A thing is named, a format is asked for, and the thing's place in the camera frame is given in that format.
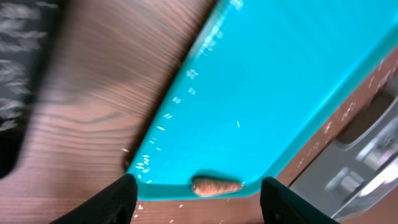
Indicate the grey dishwasher rack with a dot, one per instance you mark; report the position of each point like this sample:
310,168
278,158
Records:
359,167

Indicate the black rectangular tray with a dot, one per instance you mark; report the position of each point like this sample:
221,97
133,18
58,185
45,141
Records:
11,140

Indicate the carrot piece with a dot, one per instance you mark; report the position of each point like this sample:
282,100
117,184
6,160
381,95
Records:
207,187

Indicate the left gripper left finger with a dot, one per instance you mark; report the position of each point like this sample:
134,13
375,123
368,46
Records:
113,205

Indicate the teal serving tray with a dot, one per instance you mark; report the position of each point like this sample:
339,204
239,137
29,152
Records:
259,81

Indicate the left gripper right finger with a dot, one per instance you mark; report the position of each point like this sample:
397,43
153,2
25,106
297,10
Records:
280,205

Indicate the pile of white rice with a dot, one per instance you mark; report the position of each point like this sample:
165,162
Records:
26,29

